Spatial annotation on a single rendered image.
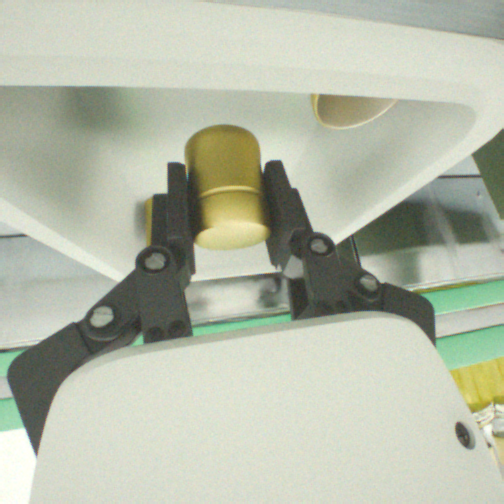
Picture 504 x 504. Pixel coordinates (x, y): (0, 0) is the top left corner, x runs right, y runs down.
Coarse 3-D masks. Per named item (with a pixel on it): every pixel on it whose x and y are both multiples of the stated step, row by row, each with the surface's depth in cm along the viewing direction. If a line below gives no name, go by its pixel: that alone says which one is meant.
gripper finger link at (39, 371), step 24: (48, 336) 7; (72, 336) 7; (120, 336) 7; (24, 360) 6; (48, 360) 6; (72, 360) 7; (24, 384) 6; (48, 384) 6; (24, 408) 6; (48, 408) 6
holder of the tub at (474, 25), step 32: (192, 0) 5; (224, 0) 5; (256, 0) 5; (288, 0) 5; (320, 0) 5; (352, 0) 5; (384, 0) 6; (416, 0) 6; (448, 0) 6; (480, 0) 7; (448, 32) 6; (480, 32) 6
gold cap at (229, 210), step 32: (224, 128) 10; (192, 160) 10; (224, 160) 9; (256, 160) 10; (192, 192) 10; (224, 192) 9; (256, 192) 10; (192, 224) 10; (224, 224) 9; (256, 224) 9
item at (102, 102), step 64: (0, 0) 4; (64, 0) 4; (128, 0) 4; (0, 64) 4; (64, 64) 4; (128, 64) 4; (192, 64) 4; (256, 64) 5; (320, 64) 5; (384, 64) 5; (448, 64) 5; (0, 128) 7; (64, 128) 11; (128, 128) 14; (192, 128) 15; (256, 128) 16; (320, 128) 16; (384, 128) 11; (448, 128) 8; (0, 192) 7; (64, 192) 11; (128, 192) 20; (320, 192) 18; (384, 192) 12; (128, 256) 20; (256, 256) 25
